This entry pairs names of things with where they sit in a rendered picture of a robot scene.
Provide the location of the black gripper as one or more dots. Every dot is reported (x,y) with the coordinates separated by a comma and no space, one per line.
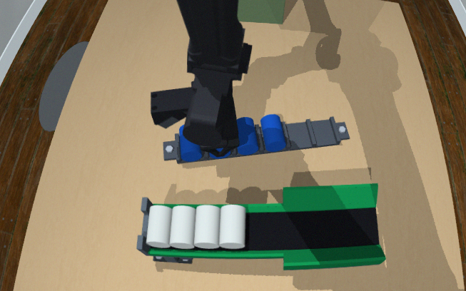
(230,139)

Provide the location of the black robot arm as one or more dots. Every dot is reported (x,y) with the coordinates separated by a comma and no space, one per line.
(214,38)

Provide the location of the grey ribbed rack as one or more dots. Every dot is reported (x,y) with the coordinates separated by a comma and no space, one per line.
(298,137)

